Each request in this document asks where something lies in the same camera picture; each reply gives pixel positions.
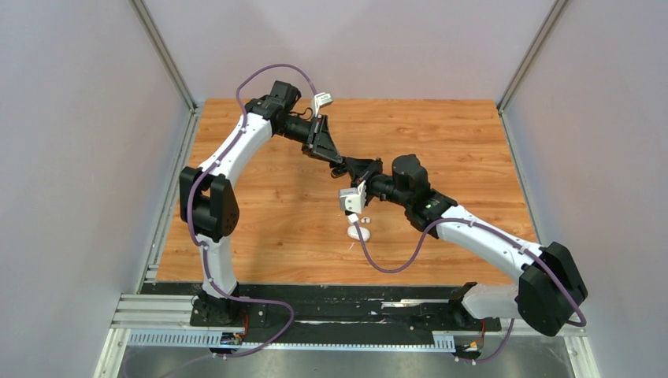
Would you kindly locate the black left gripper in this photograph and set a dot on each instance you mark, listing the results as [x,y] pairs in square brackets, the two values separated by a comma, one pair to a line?
[320,142]

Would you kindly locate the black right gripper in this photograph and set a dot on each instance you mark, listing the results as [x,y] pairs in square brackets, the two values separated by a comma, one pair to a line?
[363,170]

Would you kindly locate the black glossy charging case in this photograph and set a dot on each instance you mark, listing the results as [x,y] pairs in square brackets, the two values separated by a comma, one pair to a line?
[337,169]

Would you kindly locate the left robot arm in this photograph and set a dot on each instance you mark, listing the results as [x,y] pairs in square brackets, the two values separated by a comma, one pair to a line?
[208,203]

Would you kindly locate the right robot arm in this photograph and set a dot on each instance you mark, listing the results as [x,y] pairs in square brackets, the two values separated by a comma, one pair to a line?
[547,290]

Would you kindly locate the white oval charging case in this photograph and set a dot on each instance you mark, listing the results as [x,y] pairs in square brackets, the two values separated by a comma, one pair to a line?
[359,233]

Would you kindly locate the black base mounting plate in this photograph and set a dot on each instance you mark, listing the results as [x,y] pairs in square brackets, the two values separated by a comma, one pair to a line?
[336,314]

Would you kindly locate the aluminium frame rail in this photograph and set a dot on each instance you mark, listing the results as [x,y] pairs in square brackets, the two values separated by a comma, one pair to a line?
[161,320]

